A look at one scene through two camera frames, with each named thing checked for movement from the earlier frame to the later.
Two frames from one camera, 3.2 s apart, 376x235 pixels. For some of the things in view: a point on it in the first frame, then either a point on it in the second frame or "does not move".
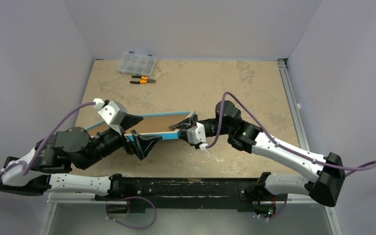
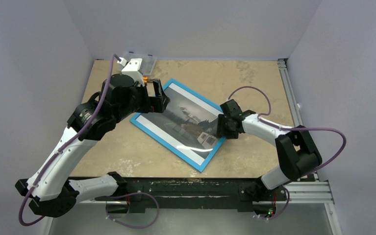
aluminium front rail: x=86 y=198 does not move
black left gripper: x=144 y=144 to x=156 y=104
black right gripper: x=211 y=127 to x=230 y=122
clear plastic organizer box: x=137 y=63 does not move
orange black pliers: x=143 y=82 does not move
